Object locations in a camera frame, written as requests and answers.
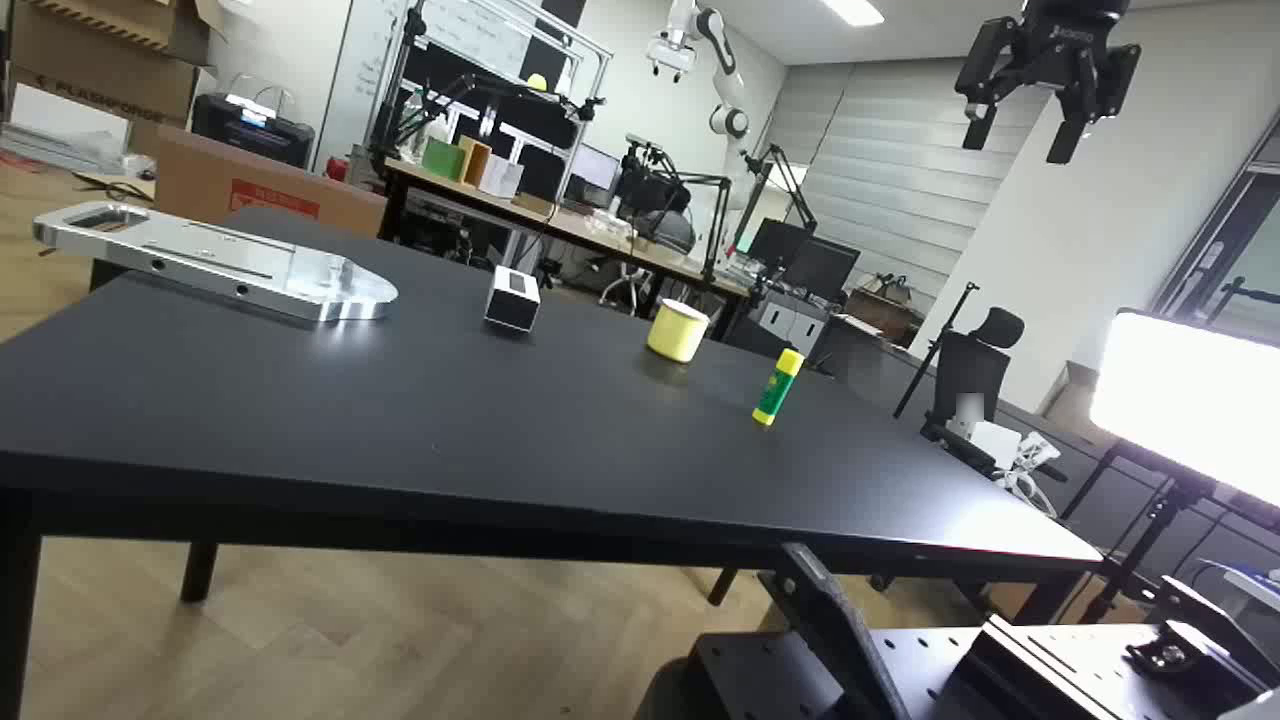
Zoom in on bright rectangular light panel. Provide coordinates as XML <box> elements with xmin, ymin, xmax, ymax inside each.
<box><xmin>1089</xmin><ymin>308</ymin><xmax>1280</xmax><ymax>513</ymax></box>

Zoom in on green box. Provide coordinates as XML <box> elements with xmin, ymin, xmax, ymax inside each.
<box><xmin>422</xmin><ymin>135</ymin><xmax>470</xmax><ymax>185</ymax></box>

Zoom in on green yellow glue stick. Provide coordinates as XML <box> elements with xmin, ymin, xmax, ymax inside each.
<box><xmin>750</xmin><ymin>344</ymin><xmax>809</xmax><ymax>433</ymax></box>

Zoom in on small white black box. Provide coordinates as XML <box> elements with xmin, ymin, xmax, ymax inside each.
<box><xmin>480</xmin><ymin>263</ymin><xmax>546</xmax><ymax>334</ymax></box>

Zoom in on silver metal plate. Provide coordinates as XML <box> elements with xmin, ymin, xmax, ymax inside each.
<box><xmin>33</xmin><ymin>200</ymin><xmax>404</xmax><ymax>330</ymax></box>

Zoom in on yellow mug cup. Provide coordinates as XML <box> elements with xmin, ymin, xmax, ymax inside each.
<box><xmin>643</xmin><ymin>294</ymin><xmax>712</xmax><ymax>367</ymax></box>

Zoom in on long wooden workbench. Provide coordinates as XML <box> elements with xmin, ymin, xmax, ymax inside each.
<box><xmin>379</xmin><ymin>153</ymin><xmax>752</xmax><ymax>301</ymax></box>

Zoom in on black table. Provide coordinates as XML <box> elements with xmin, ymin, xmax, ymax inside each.
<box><xmin>0</xmin><ymin>202</ymin><xmax>1107</xmax><ymax>720</ymax></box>

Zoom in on large brown cardboard box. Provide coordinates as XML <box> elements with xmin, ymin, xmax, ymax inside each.
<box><xmin>126</xmin><ymin>115</ymin><xmax>394</xmax><ymax>244</ymax></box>

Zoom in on black printer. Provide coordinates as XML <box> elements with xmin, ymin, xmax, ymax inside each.
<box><xmin>188</xmin><ymin>88</ymin><xmax>321</xmax><ymax>172</ymax></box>

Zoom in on black computer monitor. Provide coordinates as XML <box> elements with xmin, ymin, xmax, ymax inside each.
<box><xmin>743</xmin><ymin>214</ymin><xmax>865</xmax><ymax>303</ymax></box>

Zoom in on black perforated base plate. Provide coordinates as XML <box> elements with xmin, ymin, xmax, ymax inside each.
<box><xmin>683</xmin><ymin>621</ymin><xmax>1280</xmax><ymax>720</ymax></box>

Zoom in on black light stand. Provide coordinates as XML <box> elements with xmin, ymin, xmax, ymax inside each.
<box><xmin>1075</xmin><ymin>467</ymin><xmax>1213</xmax><ymax>626</ymax></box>

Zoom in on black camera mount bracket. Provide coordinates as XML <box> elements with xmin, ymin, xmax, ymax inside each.
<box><xmin>760</xmin><ymin>541</ymin><xmax>915</xmax><ymax>720</ymax></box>

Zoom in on stacked cardboard boxes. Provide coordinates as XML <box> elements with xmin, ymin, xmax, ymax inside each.
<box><xmin>0</xmin><ymin>0</ymin><xmax>217</xmax><ymax>127</ymax></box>

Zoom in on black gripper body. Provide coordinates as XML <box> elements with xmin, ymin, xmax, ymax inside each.
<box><xmin>951</xmin><ymin>0</ymin><xmax>1146</xmax><ymax>127</ymax></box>

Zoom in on black office chair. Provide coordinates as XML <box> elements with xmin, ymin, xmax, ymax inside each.
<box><xmin>922</xmin><ymin>303</ymin><xmax>1028</xmax><ymax>446</ymax></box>

